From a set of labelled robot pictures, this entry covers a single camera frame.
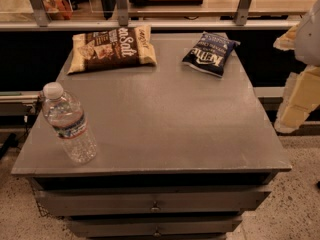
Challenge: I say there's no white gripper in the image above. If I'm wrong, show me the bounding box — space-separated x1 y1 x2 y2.
273 0 320 134

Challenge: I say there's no clear plastic water bottle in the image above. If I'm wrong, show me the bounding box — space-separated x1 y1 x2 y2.
42 82 97 164

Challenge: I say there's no blue Kettle chip bag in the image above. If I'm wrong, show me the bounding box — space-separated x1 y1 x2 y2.
182 32 240 77

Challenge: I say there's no brown sea salt chip bag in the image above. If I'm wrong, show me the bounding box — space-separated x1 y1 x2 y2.
68 25 157 74

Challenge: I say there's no orange bag behind glass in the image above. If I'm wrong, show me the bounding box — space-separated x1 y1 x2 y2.
42 0 72 20

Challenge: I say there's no grey drawer cabinet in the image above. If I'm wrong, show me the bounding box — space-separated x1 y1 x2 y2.
12 33 290 240

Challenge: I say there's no lower grey drawer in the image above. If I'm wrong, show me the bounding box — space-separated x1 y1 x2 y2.
68 216 242 238

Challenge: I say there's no grey drawer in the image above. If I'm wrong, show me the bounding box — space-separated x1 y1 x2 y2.
68 216 242 238
35 186 270 216

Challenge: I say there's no upper grey drawer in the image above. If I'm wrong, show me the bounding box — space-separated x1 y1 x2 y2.
35 186 270 216

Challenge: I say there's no metal shelf rail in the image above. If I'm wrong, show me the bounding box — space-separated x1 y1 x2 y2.
0 0 320 32

